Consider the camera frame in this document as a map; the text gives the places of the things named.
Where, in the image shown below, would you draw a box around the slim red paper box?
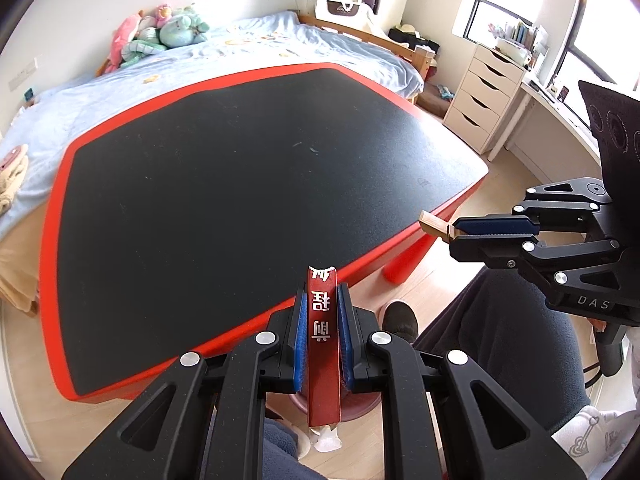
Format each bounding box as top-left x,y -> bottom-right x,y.
307,266 -> 342,453

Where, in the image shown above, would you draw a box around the pink ribbed trash bin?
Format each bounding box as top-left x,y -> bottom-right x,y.
290,391 -> 382,422

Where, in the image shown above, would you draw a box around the black slipper right foot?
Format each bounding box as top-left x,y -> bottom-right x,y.
381,300 -> 419,344

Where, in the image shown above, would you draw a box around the white desk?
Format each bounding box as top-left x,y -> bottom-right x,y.
488,79 -> 602,182

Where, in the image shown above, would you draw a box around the white drawer cabinet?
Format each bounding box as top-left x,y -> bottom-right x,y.
444,44 -> 525,155

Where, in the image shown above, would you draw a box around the person's left leg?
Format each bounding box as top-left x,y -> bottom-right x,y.
262,419 -> 324,480

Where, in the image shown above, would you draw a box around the red black low table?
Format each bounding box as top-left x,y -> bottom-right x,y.
40,64 -> 488,402

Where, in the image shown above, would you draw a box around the teal plush toy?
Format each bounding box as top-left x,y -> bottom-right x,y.
158,6 -> 209,49

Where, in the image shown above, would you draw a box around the striped green plush toy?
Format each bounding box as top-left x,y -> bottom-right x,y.
120,27 -> 167,67

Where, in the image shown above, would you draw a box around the bed with blue sheet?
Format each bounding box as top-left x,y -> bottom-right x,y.
1,11 -> 424,313

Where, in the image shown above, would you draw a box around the folded pink beige towels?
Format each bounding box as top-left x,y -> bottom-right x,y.
0,144 -> 29,216

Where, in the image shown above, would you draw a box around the pink plush toy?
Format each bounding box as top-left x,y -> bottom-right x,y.
102,13 -> 141,74

